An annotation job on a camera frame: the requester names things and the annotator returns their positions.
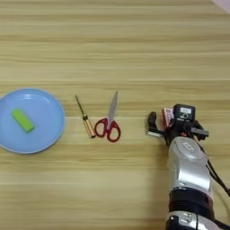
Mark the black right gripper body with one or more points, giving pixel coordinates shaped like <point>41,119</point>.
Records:
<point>176,131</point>

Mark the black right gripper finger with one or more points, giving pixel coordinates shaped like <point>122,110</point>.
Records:
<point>200,131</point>
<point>152,119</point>

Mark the red and white small box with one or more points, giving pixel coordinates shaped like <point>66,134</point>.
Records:
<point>167,116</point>

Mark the green rectangular block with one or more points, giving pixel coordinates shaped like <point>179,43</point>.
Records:
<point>23,120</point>

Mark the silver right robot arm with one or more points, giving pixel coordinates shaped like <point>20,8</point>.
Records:
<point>188,170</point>

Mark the black box with white label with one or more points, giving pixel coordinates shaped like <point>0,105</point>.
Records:
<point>184,112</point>

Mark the light blue round plate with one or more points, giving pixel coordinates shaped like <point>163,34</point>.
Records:
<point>45,119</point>

